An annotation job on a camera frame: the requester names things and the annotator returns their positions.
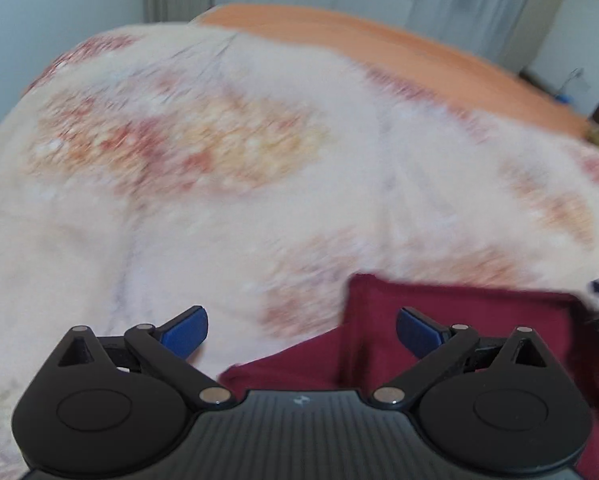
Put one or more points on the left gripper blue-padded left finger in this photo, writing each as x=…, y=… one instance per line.
x=163, y=354

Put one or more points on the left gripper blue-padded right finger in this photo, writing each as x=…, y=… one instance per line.
x=441, y=351

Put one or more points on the dark red knit garment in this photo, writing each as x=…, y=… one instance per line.
x=364, y=351

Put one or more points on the floral cream bed blanket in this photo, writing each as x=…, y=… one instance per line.
x=160, y=166

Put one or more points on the white sheer right curtain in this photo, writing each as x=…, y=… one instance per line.
x=480, y=27

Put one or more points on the beige right drape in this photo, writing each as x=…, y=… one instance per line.
x=529, y=32

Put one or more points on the white wall socket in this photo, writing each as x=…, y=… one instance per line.
x=578, y=82

